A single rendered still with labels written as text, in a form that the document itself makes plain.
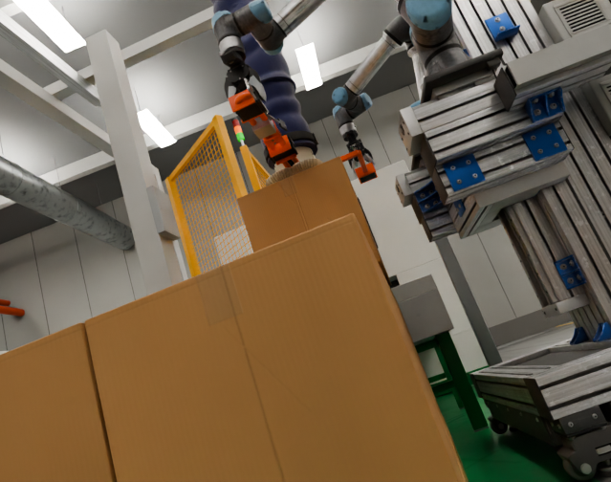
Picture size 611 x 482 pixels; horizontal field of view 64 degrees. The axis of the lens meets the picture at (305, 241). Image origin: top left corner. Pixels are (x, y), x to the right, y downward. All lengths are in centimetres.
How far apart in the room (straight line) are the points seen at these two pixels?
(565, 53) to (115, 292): 1161
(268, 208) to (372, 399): 123
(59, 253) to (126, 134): 1020
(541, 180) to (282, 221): 82
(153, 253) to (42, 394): 225
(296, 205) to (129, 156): 173
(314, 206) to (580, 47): 89
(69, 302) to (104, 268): 114
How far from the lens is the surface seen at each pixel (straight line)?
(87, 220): 1062
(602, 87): 176
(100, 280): 1265
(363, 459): 61
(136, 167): 320
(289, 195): 174
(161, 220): 298
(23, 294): 1374
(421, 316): 185
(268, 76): 219
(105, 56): 370
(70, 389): 75
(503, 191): 153
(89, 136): 497
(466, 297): 243
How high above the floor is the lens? 35
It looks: 16 degrees up
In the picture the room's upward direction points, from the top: 20 degrees counter-clockwise
